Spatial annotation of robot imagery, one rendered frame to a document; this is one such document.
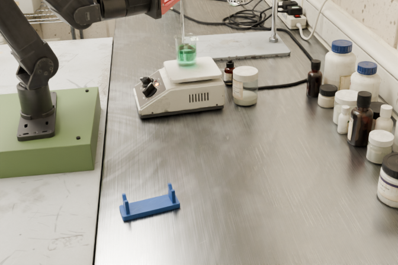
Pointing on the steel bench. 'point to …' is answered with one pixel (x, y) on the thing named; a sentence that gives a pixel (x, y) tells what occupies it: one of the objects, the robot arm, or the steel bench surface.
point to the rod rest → (149, 205)
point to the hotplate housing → (184, 97)
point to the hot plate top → (204, 71)
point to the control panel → (145, 87)
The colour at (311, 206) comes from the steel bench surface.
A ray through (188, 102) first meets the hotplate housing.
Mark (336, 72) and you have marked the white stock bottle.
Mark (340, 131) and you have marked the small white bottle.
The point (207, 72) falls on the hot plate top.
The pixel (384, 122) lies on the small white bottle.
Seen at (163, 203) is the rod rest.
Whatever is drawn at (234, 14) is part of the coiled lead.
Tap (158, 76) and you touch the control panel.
